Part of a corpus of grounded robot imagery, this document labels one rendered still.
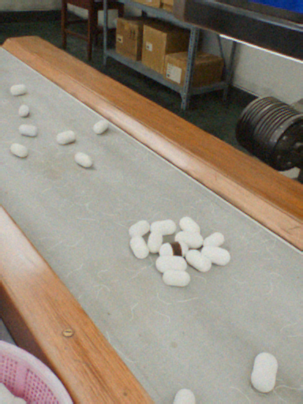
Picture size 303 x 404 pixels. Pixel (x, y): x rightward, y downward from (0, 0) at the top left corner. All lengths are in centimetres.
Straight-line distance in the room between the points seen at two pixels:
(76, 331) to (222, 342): 15
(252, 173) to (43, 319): 42
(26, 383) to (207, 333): 18
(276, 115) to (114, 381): 65
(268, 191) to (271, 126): 25
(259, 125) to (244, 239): 36
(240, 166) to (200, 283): 27
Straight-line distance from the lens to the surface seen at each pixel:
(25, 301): 45
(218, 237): 54
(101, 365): 39
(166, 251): 51
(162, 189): 65
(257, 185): 66
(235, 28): 25
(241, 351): 45
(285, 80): 294
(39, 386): 40
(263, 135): 88
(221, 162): 70
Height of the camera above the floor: 109
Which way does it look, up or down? 36 degrees down
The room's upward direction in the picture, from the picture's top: 6 degrees clockwise
